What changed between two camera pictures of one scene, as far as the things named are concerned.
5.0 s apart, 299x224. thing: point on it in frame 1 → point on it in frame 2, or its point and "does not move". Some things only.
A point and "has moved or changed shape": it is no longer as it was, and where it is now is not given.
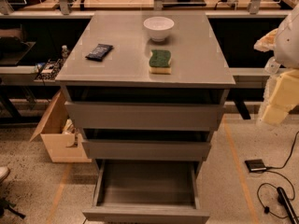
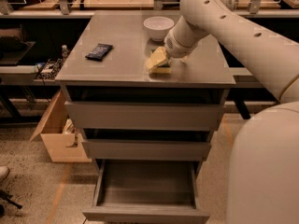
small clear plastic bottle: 64,52 does not move
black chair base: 9,207 → 7,198
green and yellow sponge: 159,62 has moved or changed shape
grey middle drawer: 147,149 does not move
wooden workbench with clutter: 249,1 does not move
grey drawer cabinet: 147,89 does not move
